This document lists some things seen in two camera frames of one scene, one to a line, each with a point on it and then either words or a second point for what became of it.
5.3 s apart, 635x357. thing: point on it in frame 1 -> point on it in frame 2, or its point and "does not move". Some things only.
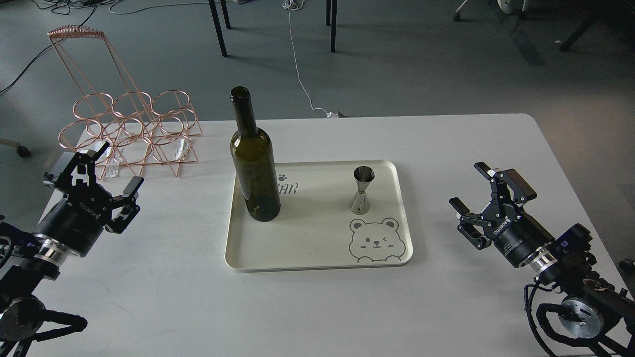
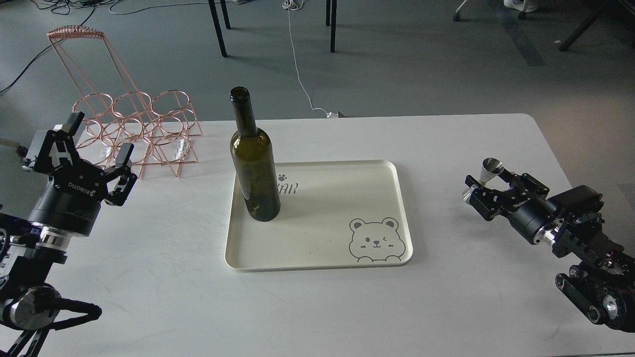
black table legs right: [331, 8] does not move
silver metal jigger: [363, 175] -> [491, 167]
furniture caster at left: [22, 150] does not move
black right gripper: [517, 236] -> [527, 213]
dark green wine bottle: [253, 162] does not move
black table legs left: [217, 24] does not move
